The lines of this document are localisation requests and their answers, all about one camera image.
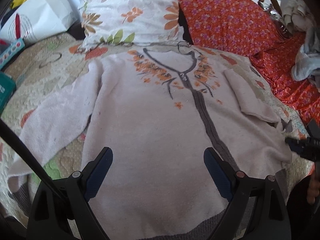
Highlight pale pink floral sweater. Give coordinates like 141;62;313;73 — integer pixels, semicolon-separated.
20;49;292;239

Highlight red floral bedsheet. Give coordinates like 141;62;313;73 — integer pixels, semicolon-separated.
249;32;319;124

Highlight right hand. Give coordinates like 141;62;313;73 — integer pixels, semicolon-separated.
307;171;320;204

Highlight white floral pillow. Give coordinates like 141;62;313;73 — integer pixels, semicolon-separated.
79;0;183;52

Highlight beige crumpled cloth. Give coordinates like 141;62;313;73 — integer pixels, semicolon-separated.
282;0;315;33

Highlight white paper bag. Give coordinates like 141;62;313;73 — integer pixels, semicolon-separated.
1;0;76;45

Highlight teal dotted box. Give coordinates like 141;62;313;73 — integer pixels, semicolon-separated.
1;38;25;69

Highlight red floral pillow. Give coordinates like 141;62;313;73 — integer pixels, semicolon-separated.
178;0;285;56

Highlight black cable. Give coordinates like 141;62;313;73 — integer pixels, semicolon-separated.
0;118;83;240

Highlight grey crumpled clothes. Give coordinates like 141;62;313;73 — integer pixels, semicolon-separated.
291;27;320;91

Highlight green cardboard box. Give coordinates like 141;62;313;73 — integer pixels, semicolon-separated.
0;72;16;113

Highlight heart patterned quilt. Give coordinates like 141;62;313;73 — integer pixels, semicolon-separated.
0;32;316;240

